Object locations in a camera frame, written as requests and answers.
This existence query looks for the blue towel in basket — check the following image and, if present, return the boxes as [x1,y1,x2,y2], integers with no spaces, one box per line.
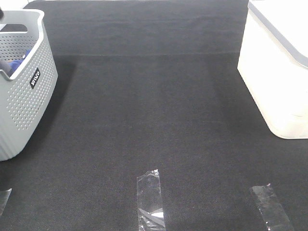
[8,50,30,75]

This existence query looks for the clear tape strip centre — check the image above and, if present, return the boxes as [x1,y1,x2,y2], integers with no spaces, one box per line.
[137,169,166,231]

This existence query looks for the clear tape strip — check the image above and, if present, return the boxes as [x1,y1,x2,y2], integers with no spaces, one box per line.
[249,184,294,231]
[0,188,12,217]
[137,169,166,231]

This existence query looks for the grey perforated laundry basket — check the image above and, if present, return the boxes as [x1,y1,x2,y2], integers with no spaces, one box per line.
[0,9,58,161]

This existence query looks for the white storage bin grey rim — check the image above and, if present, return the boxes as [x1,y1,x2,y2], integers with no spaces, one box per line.
[237,0,308,139]

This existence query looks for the clear tape strip right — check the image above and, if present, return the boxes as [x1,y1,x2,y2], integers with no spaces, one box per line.
[249,184,294,231]

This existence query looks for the clear tape strip left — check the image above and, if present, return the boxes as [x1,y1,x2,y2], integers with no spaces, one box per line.
[0,188,12,217]

